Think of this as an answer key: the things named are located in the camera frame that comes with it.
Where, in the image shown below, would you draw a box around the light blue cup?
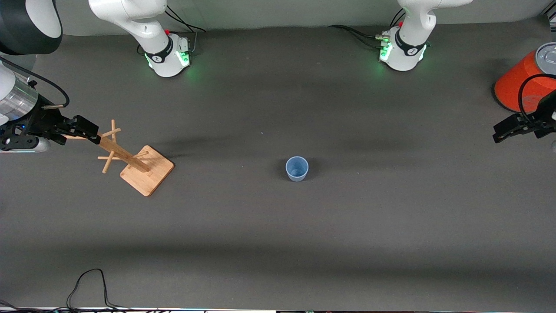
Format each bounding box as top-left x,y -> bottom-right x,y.
285,156 -> 309,182

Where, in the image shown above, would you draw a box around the wooden cup rack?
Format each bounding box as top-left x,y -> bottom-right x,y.
63,120 -> 175,197

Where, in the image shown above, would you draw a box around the orange drink can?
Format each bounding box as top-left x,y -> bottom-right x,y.
494,42 -> 556,113

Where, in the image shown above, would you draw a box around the dark grey table cloth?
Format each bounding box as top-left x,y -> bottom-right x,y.
0,17 -> 556,312

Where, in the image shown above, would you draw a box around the black right arm base cables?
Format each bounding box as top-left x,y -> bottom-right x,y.
164,6 -> 205,55

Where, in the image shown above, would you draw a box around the black arm base cables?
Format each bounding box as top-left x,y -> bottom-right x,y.
164,6 -> 205,55
328,8 -> 407,50

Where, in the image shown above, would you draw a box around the black looped cable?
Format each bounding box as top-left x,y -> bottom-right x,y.
66,268 -> 131,310

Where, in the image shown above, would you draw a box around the black left arm base cables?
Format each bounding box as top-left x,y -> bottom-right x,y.
328,8 -> 407,50

